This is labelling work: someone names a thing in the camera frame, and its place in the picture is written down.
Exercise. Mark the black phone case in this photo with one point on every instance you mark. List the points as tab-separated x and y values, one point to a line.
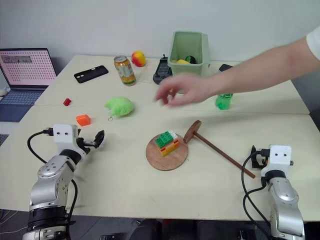
91	74

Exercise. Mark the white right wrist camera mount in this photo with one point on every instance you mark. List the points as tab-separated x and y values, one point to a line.
278	157

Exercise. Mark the green plastic bottle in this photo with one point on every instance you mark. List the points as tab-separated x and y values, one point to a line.
224	101

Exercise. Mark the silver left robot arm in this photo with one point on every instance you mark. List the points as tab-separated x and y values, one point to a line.
51	185

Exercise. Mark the small red block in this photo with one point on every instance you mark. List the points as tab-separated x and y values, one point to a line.
67	101

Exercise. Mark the brown wooden peg stand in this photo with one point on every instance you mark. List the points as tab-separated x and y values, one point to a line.
220	152

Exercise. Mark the white object beside laptop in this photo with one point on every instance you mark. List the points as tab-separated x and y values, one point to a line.
3	91

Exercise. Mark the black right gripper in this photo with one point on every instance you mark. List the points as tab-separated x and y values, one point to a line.
262	158

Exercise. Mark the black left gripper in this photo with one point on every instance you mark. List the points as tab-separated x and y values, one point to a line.
83	146

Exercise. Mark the light green plastic bin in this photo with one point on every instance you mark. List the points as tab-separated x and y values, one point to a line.
187	50

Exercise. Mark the red yellow toy apple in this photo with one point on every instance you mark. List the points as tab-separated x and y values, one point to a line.
138	58

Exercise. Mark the orange block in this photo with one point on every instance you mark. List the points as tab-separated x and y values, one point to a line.
83	120

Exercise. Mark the open laptop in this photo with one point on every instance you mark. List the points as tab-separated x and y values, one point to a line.
22	75

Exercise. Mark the green plush toy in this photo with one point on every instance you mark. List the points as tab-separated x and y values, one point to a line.
120	106

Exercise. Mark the black phone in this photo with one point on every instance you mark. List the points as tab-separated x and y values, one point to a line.
225	67

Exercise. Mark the gold drink can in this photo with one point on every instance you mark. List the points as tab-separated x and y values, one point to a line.
125	72

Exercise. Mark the black green item in bin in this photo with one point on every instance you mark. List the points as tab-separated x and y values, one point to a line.
191	59

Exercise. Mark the yellow toy in bin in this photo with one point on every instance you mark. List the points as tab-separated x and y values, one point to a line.
183	61

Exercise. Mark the person's bare forearm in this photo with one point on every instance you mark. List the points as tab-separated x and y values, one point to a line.
262	68

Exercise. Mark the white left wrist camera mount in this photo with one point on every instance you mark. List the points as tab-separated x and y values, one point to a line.
63	138

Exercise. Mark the person's bare hand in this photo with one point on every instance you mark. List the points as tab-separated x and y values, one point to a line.
190	88

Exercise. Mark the round wooden base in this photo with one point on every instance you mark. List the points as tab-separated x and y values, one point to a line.
175	160

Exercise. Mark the green orange toy brick stack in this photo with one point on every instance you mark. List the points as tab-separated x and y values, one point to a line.
166	142

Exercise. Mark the white shirt sleeve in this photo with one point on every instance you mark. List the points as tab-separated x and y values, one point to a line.
314	42

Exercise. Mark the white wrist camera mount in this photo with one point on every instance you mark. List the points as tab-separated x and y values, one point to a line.
63	138
278	157

